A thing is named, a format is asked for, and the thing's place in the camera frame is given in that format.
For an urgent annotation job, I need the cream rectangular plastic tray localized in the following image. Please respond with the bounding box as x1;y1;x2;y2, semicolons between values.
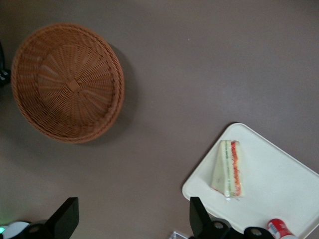
181;121;319;239

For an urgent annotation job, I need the triangular sandwich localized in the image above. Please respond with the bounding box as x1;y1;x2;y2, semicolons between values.
210;139;244;201

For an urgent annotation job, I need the clear acrylic holder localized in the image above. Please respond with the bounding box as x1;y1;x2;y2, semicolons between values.
170;231;191;239

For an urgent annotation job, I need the round brown wicker basket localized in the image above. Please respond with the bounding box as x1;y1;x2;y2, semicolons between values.
10;22;125;144

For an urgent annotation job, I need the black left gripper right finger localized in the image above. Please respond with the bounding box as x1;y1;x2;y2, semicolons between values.
189;196;234;239

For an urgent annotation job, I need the black device with white marks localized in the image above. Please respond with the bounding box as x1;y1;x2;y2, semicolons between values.
0;41;11;87

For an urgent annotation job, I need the red bottle with white cap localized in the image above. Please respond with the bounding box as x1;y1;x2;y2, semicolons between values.
266;218;297;239

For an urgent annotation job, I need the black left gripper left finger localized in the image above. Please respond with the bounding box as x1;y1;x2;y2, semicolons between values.
46;197;79;239

